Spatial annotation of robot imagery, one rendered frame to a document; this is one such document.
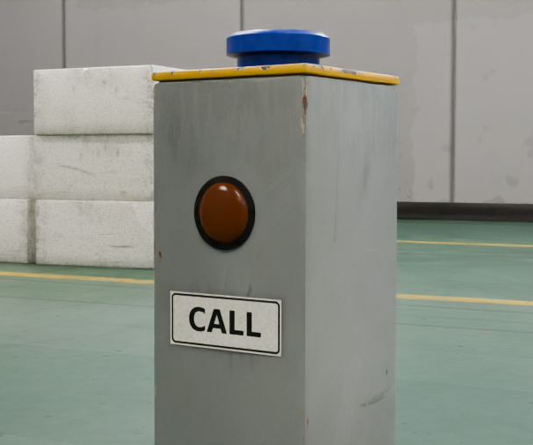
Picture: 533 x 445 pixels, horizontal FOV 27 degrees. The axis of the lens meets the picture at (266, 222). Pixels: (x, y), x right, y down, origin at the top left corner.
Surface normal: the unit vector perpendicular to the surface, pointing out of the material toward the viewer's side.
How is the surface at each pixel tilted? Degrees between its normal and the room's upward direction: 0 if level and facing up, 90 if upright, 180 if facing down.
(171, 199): 90
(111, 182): 90
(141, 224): 90
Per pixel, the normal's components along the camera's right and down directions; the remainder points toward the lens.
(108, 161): -0.43, 0.04
